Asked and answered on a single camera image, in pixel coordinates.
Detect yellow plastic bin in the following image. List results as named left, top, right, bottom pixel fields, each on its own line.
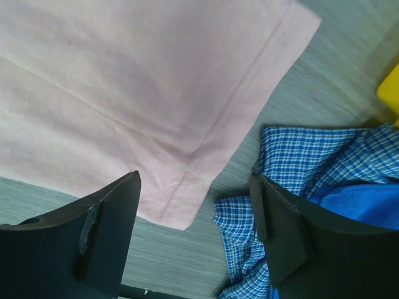
left=376, top=64, right=399, bottom=128

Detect blue checkered shirt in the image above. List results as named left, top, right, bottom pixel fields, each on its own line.
left=214, top=124, right=398, bottom=298

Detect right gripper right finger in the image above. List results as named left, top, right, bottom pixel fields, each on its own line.
left=249, top=174, right=398, bottom=288

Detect blue folded t shirt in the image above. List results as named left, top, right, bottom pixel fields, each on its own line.
left=269, top=183, right=399, bottom=299

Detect pink printed t shirt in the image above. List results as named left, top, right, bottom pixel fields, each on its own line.
left=1, top=1, right=321, bottom=230

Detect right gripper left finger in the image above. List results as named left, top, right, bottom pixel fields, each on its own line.
left=1, top=171, right=141, bottom=298

